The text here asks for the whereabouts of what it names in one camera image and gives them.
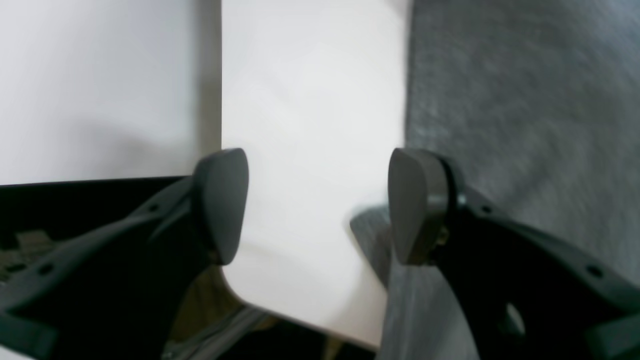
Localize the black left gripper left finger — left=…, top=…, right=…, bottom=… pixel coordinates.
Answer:
left=0, top=148, right=250, bottom=360

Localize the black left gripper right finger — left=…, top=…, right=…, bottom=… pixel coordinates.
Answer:
left=387, top=148, right=640, bottom=360

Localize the grey t-shirt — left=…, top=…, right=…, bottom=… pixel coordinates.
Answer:
left=349, top=0, right=640, bottom=360

